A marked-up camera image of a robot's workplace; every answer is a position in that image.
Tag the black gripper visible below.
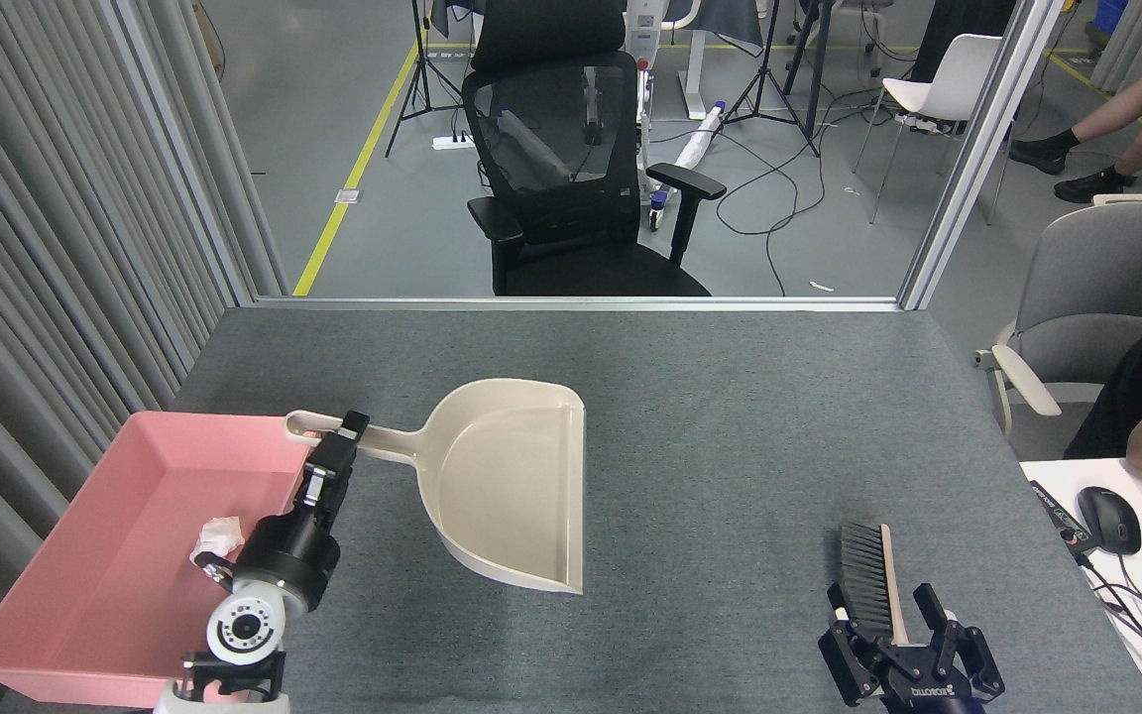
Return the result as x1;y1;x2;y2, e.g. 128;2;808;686
234;412;371;611
819;583;1006;714

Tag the beige brush with black bristles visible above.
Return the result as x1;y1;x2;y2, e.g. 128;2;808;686
837;523;914;646

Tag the white paper ball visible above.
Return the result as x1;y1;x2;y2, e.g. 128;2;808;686
189;516;245;568

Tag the beige plastic dustpan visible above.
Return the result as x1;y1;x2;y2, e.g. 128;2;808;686
284;378;587;596

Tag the pink plastic bin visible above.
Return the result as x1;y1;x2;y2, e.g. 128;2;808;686
0;412;330;710

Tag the small black labelled device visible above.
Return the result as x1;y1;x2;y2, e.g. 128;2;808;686
1027;480;1099;556

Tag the black computer mouse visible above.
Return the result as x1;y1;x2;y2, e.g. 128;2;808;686
1077;486;1142;556

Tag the black mesh office chair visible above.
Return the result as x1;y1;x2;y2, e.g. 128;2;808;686
460;0;729;298

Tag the black tripod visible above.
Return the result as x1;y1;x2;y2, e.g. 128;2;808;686
385;0;468;160
723;0;822;158

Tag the white stand on wheels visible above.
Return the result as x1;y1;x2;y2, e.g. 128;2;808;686
581;0;729;234

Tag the white plastic chair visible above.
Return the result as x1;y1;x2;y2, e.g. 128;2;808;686
854;33;1013;227

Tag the dark hanging cloth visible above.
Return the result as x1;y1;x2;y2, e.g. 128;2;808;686
690;0;765;58

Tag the black stand pole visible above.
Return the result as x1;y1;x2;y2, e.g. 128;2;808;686
782;0;835;140

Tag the black desk cable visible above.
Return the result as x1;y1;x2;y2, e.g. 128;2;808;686
1075;551;1142;657

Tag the silver aluminium rail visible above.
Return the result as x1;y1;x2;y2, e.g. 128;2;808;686
254;295;904;313

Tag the black floor cable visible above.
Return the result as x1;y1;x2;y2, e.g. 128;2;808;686
645;84;884;297

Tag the silver aluminium post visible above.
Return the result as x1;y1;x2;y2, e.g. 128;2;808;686
896;0;1070;311

